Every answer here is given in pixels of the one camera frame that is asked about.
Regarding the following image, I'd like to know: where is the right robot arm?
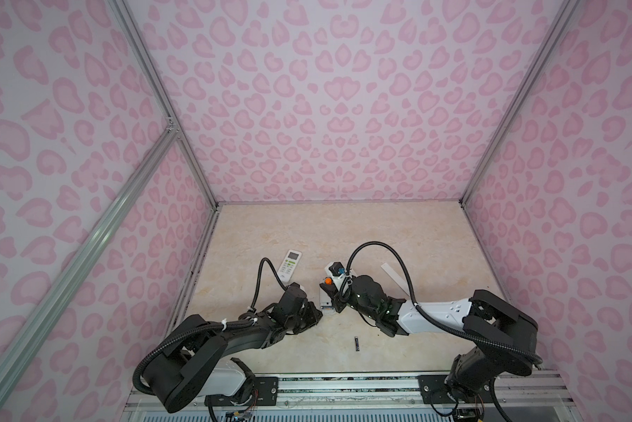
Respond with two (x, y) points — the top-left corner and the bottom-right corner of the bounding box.
(320, 274), (542, 402)

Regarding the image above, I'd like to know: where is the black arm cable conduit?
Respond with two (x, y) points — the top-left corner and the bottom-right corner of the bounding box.
(132, 257), (296, 397)
(344, 241), (543, 367)

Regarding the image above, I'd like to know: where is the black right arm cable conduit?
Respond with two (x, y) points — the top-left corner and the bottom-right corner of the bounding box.
(344, 241), (543, 367)

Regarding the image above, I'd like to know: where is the aluminium corner frame post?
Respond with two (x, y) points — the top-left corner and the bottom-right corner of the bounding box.
(107, 0), (219, 210)

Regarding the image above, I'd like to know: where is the right rear aluminium frame post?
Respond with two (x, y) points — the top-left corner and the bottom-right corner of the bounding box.
(459, 0), (584, 209)

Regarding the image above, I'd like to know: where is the white remote with green buttons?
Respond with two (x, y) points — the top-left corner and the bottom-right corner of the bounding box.
(277, 250), (302, 286)

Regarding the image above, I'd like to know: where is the small white remote control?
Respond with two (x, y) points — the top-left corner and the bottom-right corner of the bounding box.
(320, 295), (335, 312)

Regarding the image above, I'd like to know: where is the diagonal aluminium frame bar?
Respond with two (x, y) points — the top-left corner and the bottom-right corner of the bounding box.
(0, 128), (178, 411)

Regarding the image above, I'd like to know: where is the white battery cover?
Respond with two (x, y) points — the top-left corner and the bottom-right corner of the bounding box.
(381, 263), (410, 296)

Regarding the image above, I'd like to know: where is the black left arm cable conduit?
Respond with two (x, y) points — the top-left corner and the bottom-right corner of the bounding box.
(132, 257), (296, 397)

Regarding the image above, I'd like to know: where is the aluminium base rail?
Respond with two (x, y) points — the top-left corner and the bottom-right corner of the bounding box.
(122, 370), (582, 421)

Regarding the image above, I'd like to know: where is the orange black screwdriver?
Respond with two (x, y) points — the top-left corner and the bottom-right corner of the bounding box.
(320, 278), (337, 297)

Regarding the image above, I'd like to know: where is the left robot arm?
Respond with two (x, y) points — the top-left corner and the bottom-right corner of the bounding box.
(133, 283), (323, 413)

